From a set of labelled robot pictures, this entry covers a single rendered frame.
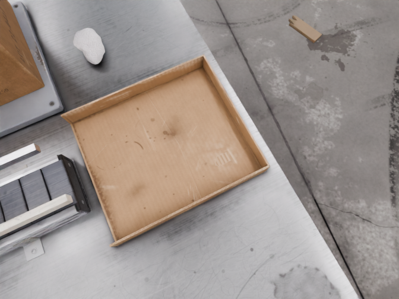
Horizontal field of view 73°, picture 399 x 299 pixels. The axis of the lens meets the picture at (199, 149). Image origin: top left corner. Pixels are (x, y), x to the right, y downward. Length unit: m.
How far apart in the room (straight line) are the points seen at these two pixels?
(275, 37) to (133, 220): 1.49
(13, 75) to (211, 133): 0.37
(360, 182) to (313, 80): 0.60
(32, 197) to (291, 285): 0.46
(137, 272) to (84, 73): 0.41
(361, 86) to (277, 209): 1.35
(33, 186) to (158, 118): 0.25
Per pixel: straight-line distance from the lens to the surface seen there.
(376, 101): 1.78
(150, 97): 0.57
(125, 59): 0.64
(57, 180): 0.52
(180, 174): 0.51
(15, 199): 0.55
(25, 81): 0.62
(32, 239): 0.56
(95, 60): 0.63
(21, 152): 0.46
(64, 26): 0.74
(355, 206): 1.53
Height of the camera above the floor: 1.33
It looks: 73 degrees down
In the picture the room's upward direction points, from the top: 1 degrees counter-clockwise
